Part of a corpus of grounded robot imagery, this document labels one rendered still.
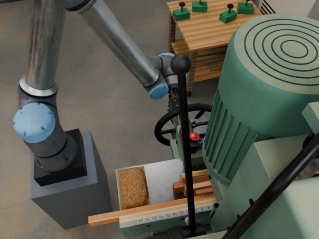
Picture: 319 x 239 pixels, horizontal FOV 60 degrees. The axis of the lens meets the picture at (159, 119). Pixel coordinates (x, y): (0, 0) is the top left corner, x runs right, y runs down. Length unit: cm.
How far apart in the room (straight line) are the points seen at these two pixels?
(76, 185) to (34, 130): 37
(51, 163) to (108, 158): 80
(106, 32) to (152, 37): 193
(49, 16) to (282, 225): 91
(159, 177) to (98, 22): 53
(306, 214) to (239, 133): 22
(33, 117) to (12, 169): 108
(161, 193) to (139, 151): 112
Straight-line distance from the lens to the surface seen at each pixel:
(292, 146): 43
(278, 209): 30
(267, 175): 40
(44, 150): 119
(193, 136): 87
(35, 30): 107
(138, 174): 91
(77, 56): 274
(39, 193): 140
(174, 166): 95
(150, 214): 84
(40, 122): 113
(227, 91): 42
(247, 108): 41
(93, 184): 135
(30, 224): 198
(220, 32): 208
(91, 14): 89
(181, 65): 45
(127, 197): 89
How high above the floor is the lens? 176
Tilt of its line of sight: 55 degrees down
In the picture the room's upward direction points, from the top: straight up
